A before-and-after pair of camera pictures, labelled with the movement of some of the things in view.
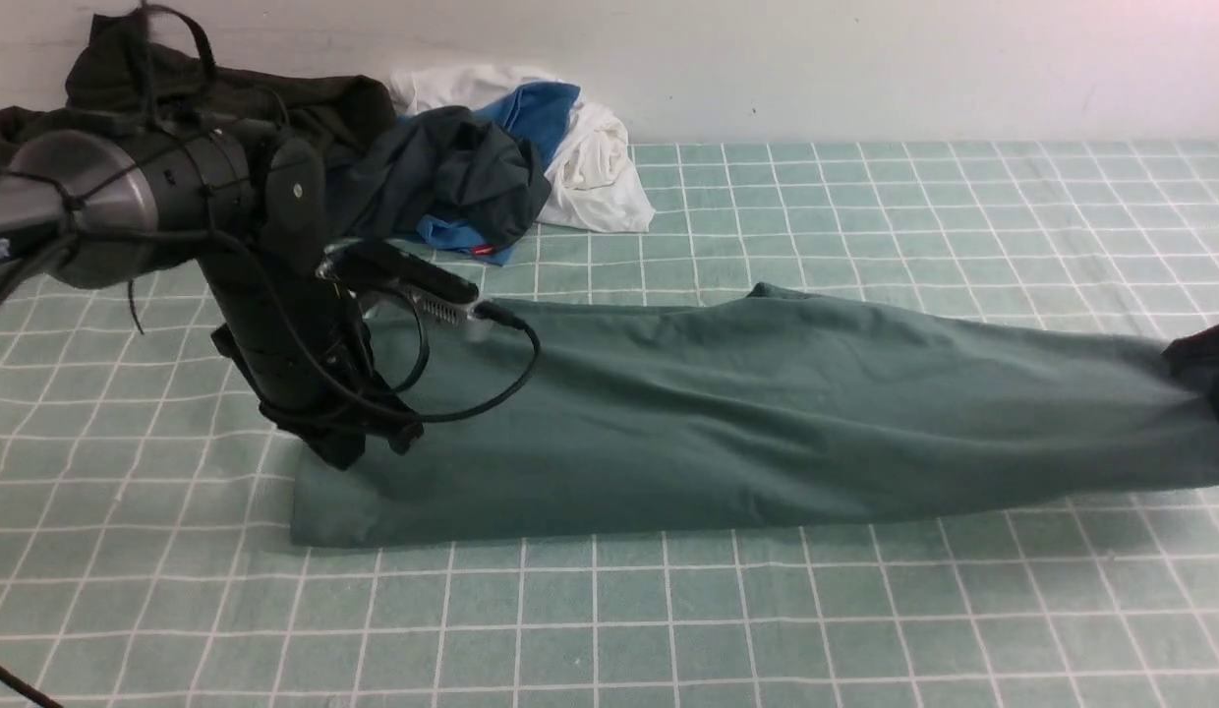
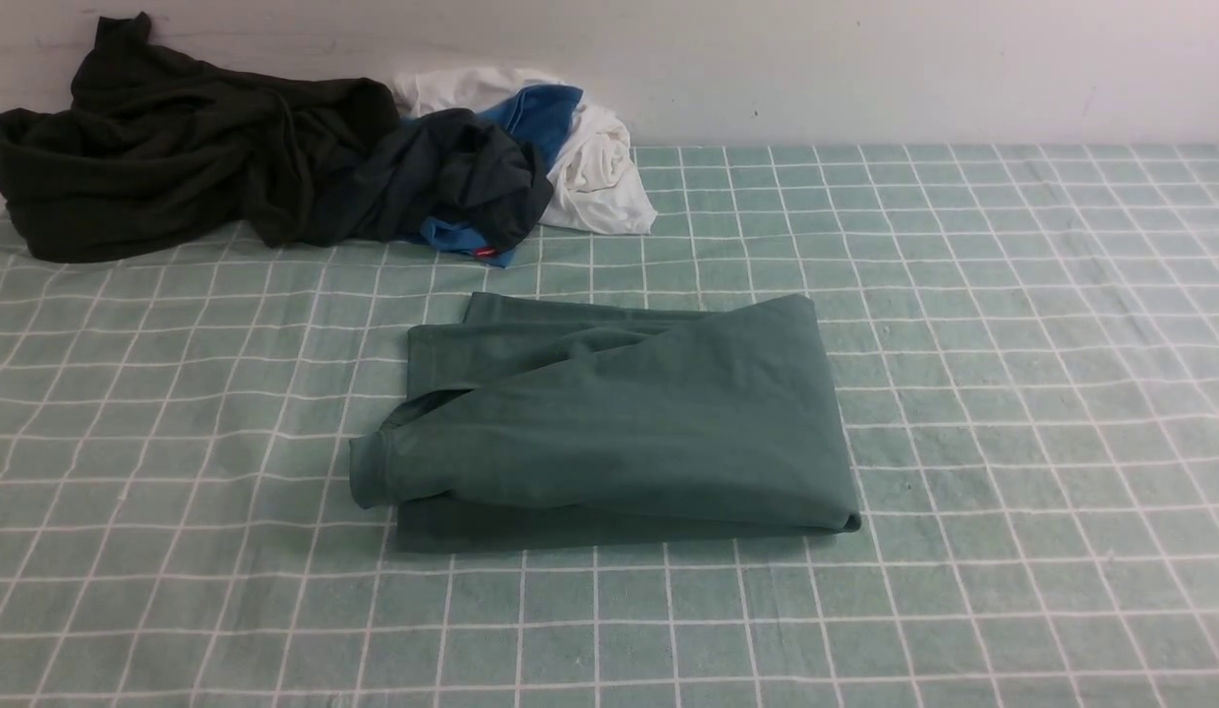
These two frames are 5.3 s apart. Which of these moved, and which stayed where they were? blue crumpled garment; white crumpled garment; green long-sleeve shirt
Moved: green long-sleeve shirt
Stayed: white crumpled garment; blue crumpled garment
